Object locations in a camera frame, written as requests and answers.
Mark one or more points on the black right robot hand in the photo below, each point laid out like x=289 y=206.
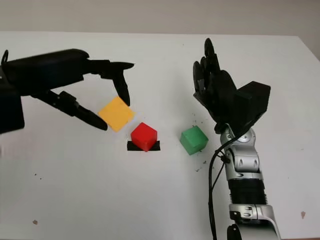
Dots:
x=217 y=92

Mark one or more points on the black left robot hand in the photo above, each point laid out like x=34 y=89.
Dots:
x=50 y=70

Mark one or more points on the green cube block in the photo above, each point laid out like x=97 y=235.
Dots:
x=193 y=140

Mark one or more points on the yellow cube block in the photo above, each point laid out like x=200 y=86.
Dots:
x=116 y=113

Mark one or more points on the red cube block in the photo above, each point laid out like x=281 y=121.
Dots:
x=143 y=136

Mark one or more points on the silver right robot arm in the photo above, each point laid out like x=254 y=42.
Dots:
x=247 y=180

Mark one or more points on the black tape marker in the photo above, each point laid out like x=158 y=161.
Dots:
x=131 y=147

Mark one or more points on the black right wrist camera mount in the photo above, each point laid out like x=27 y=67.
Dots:
x=252 y=105

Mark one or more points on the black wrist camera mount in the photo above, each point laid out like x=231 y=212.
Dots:
x=252 y=105
x=10 y=110

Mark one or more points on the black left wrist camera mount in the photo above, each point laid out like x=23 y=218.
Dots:
x=10 y=110

